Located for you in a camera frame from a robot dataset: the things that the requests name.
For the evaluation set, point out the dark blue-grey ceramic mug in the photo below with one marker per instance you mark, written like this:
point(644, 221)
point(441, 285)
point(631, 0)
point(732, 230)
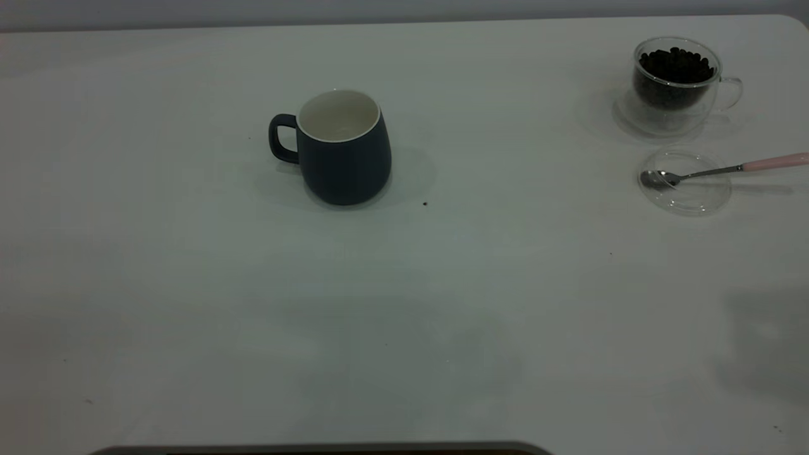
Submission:
point(347, 167)

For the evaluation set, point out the clear double-wall glass cup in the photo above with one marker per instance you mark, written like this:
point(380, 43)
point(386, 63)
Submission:
point(670, 120)

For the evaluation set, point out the clear round glass lid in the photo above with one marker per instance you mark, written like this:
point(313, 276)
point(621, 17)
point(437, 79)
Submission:
point(695, 197)

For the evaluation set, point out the pile of coffee beans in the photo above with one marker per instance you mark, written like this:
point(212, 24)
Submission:
point(673, 69)

